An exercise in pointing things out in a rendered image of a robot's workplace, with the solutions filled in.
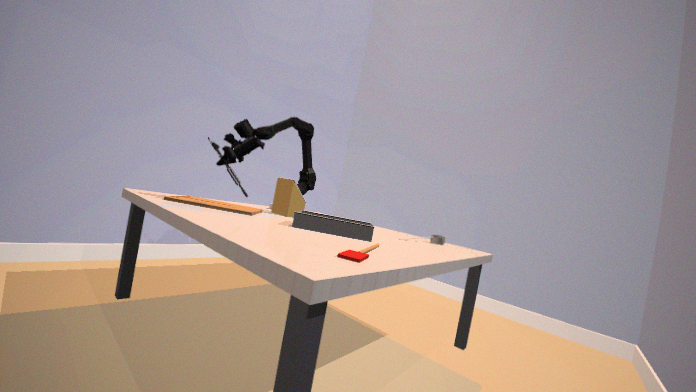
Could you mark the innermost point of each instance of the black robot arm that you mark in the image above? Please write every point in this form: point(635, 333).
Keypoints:
point(305, 131)

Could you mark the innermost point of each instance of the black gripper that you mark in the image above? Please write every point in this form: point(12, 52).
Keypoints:
point(232, 153)

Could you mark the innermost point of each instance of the red spatula with wooden handle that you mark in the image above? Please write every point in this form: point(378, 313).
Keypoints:
point(357, 256)

